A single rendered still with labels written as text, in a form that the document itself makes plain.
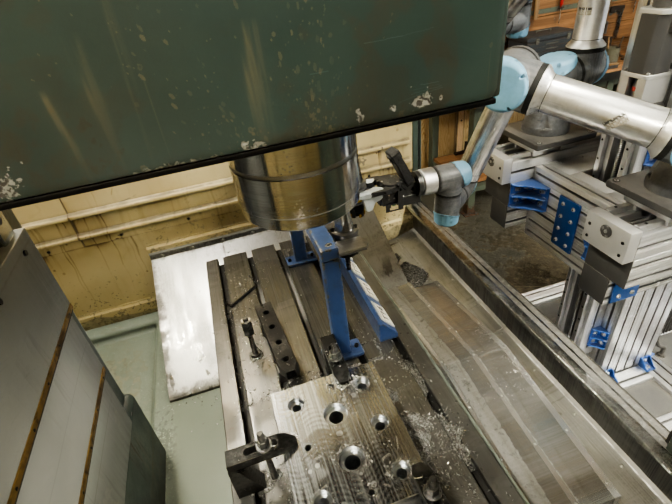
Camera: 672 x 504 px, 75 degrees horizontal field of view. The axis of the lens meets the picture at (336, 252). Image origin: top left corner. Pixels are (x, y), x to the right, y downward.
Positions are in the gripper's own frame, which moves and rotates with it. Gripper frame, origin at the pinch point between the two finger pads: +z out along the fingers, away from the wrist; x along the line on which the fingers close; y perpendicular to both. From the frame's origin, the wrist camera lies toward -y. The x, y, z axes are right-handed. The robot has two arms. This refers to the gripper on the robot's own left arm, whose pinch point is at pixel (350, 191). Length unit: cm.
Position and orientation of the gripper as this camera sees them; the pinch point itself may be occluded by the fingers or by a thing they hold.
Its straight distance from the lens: 118.7
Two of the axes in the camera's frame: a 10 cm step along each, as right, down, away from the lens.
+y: 0.9, 8.3, 5.5
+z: -9.5, 2.4, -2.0
